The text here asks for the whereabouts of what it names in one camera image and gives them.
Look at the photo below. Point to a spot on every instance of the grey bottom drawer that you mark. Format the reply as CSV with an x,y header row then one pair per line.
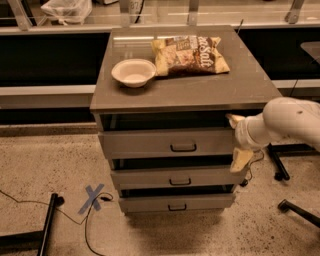
x,y
176,203

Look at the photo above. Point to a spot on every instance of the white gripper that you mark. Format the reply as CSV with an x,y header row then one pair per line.
x,y
242,134

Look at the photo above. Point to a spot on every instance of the grey middle drawer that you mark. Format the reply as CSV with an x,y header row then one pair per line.
x,y
176,177

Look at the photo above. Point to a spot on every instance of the grey top drawer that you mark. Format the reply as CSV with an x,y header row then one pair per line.
x,y
134,144

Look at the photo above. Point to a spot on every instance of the sea salt chip bag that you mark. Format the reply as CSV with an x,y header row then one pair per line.
x,y
188,55

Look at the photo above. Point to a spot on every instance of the black chair leg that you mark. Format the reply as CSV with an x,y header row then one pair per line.
x,y
285,206

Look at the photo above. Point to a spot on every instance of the black stand leg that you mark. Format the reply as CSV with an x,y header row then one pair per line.
x,y
275,151
35,240

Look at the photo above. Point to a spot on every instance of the white paper bowl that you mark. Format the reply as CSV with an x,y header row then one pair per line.
x,y
134,73

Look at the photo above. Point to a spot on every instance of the blue tape cross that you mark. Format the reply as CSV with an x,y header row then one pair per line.
x,y
92,199

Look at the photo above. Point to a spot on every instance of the black stand leg left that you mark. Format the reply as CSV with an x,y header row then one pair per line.
x,y
35,240

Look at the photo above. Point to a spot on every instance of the black stand leg right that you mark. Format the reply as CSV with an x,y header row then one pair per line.
x,y
275,151

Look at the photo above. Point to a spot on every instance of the grey drawer cabinet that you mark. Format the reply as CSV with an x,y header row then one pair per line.
x,y
188,102

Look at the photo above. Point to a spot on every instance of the grey drawer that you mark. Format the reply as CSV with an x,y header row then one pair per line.
x,y
176,177
176,203
134,144

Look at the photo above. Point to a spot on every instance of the clear plastic bag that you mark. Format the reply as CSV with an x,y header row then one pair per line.
x,y
67,11

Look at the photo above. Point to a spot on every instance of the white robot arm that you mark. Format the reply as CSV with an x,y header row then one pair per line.
x,y
282,117

